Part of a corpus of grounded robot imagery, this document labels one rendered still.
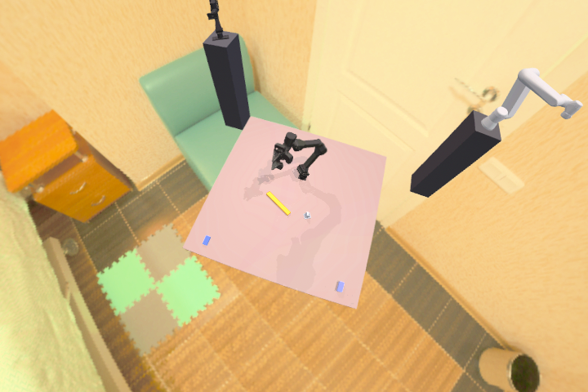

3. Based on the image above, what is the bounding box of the orange bar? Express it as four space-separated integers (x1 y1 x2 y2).
266 192 291 215

